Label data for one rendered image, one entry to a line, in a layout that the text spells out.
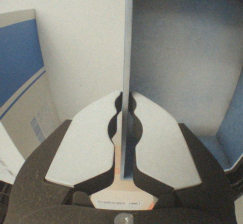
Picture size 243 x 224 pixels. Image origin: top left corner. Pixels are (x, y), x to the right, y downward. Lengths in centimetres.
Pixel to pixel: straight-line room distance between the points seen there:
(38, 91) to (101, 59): 8
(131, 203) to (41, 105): 18
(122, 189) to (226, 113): 17
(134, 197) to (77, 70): 17
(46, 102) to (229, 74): 22
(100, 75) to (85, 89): 2
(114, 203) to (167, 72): 19
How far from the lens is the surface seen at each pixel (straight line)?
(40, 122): 18
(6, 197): 54
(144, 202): 24
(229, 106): 23
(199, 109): 21
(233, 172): 137
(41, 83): 18
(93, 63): 17
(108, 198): 22
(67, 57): 17
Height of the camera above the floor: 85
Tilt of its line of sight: 57 degrees down
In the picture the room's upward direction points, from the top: 177 degrees counter-clockwise
